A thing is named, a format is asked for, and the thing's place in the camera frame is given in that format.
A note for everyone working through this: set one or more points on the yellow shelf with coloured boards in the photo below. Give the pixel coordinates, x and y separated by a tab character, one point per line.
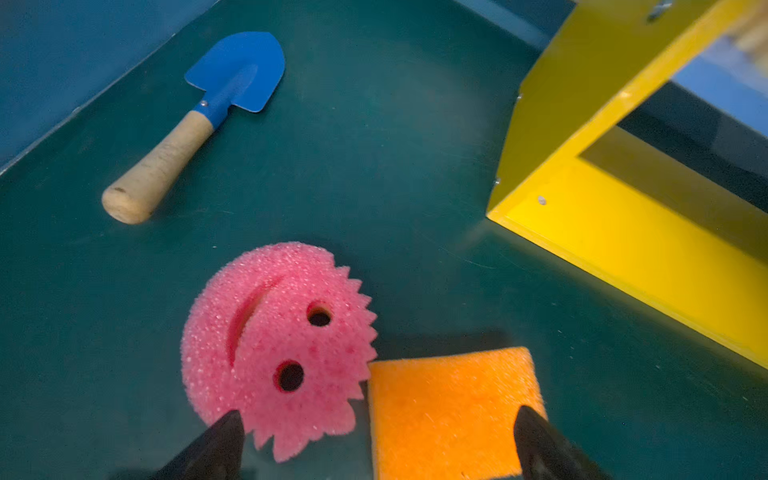
573	182

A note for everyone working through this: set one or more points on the orange sponge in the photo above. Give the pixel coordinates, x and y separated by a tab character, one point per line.
450	417

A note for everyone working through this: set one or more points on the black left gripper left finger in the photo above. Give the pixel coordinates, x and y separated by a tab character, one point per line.
215	454

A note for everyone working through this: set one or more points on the pink smiley sponge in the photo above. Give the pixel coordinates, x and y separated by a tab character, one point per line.
283	335

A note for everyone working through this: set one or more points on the blue toy shovel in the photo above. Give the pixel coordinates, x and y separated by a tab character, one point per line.
242	70

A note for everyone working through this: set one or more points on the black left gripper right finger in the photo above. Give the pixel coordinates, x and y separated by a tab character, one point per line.
544	453

